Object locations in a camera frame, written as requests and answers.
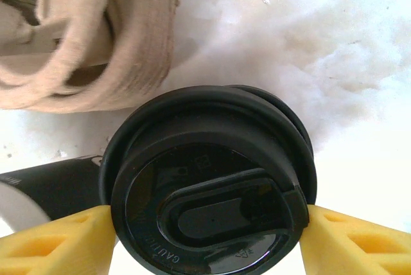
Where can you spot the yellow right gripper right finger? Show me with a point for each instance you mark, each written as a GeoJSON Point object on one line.
{"type": "Point", "coordinates": [346, 249]}

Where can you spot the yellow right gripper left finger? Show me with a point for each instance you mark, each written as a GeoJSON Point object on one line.
{"type": "Point", "coordinates": [57, 249]}

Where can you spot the black plastic coffee lid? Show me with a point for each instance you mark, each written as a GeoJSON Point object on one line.
{"type": "Point", "coordinates": [208, 210]}
{"type": "Point", "coordinates": [279, 104]}

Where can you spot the brown moulded pulp cup carrier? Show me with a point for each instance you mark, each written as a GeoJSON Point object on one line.
{"type": "Point", "coordinates": [138, 47]}

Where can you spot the black paper coffee cup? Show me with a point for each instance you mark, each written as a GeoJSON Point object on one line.
{"type": "Point", "coordinates": [64, 185]}

